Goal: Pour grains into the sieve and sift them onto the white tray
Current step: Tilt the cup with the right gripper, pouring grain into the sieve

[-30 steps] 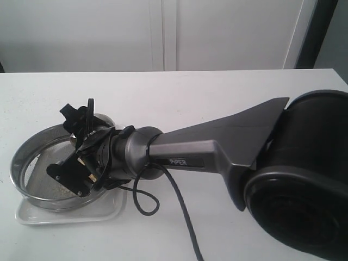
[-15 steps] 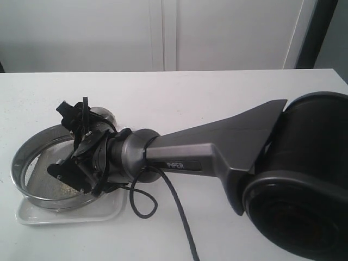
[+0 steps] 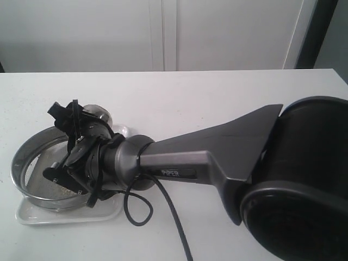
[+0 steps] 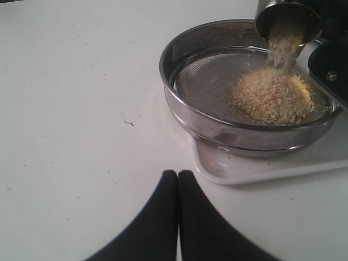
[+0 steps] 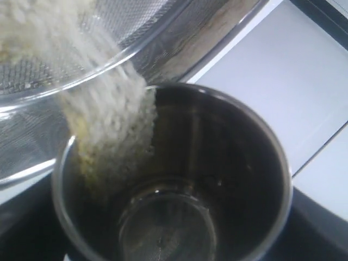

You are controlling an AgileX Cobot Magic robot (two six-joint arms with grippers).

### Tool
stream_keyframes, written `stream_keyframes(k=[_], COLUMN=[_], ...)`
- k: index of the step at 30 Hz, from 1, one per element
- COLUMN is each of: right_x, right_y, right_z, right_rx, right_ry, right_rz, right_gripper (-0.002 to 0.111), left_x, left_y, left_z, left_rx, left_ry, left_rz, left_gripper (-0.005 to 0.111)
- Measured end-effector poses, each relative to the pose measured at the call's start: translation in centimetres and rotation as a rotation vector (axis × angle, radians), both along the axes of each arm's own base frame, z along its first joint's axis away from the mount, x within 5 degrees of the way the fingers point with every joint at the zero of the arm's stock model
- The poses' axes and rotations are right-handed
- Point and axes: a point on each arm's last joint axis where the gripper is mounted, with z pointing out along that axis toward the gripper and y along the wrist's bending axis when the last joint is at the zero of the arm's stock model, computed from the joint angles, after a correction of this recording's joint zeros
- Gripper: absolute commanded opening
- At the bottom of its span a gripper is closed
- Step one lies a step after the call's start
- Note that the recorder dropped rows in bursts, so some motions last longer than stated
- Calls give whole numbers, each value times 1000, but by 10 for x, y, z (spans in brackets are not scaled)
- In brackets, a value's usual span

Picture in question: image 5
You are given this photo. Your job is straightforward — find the pile of yellow grains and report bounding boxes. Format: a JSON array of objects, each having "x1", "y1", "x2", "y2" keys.
[{"x1": 1, "y1": 1, "x2": 157, "y2": 200}]

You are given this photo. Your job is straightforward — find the stainless steel cup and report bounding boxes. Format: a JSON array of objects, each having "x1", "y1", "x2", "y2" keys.
[{"x1": 52, "y1": 84, "x2": 293, "y2": 260}]

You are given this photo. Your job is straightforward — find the round stainless steel sieve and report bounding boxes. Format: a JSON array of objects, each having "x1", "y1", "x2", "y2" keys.
[{"x1": 1, "y1": 1, "x2": 265, "y2": 190}]

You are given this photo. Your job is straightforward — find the white rectangular plastic tray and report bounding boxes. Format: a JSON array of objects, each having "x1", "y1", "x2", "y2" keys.
[{"x1": 187, "y1": 0, "x2": 348, "y2": 196}]

